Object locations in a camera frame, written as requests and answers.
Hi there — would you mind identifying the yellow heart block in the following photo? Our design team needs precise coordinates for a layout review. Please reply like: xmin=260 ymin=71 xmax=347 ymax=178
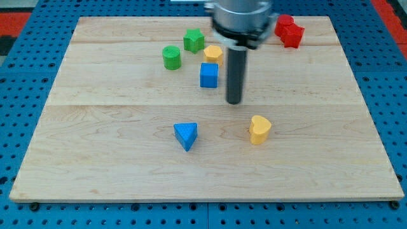
xmin=249 ymin=115 xmax=272 ymax=145

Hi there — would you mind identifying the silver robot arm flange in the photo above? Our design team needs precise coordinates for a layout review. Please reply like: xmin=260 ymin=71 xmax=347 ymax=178
xmin=204 ymin=0 xmax=279 ymax=51

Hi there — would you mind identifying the blue triangle block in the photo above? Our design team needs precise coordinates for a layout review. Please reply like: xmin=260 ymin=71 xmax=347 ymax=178
xmin=174 ymin=123 xmax=198 ymax=151

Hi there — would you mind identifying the blue cube block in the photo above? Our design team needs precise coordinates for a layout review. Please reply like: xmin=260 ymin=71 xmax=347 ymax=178
xmin=200 ymin=62 xmax=219 ymax=88

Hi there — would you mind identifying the yellow hexagon block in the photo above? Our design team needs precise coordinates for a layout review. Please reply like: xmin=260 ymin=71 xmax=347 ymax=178
xmin=203 ymin=45 xmax=223 ymax=66

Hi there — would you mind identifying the wooden board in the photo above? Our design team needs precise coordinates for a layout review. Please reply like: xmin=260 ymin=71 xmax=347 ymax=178
xmin=10 ymin=16 xmax=404 ymax=203

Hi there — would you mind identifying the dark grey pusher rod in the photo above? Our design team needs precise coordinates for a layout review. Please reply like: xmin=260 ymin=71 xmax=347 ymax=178
xmin=226 ymin=48 xmax=247 ymax=104

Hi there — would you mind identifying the green cylinder block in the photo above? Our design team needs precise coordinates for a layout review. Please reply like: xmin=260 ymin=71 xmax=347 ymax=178
xmin=162 ymin=45 xmax=182 ymax=70

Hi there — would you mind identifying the green star block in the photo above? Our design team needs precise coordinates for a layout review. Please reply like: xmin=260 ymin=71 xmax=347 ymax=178
xmin=183 ymin=29 xmax=205 ymax=54

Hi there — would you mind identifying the red star block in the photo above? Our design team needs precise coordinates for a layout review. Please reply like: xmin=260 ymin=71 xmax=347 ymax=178
xmin=280 ymin=24 xmax=305 ymax=48

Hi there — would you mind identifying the red cylinder block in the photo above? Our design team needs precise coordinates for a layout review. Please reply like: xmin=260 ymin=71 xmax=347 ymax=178
xmin=274 ymin=14 xmax=294 ymax=37

